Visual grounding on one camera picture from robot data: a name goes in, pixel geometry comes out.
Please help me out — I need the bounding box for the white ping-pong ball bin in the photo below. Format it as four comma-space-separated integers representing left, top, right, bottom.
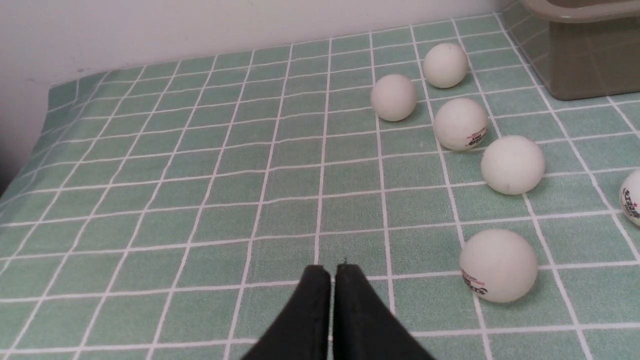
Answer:
422, 42, 470, 89

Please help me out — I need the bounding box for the white ping-pong ball plain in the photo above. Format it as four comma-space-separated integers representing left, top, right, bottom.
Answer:
480, 136, 546, 195

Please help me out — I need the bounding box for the olive green plastic bin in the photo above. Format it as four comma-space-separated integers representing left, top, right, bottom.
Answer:
500, 0, 640, 100

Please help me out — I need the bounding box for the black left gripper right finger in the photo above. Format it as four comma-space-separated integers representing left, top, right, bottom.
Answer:
333, 263, 434, 360

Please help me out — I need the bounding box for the green checkered tablecloth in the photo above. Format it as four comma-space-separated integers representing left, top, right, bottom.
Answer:
0, 12, 639, 360

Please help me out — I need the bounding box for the white ping-pong ball red logo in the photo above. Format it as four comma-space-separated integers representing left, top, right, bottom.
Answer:
433, 97, 489, 151

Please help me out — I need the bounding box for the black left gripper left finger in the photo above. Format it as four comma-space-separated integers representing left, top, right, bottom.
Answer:
242, 265, 332, 360

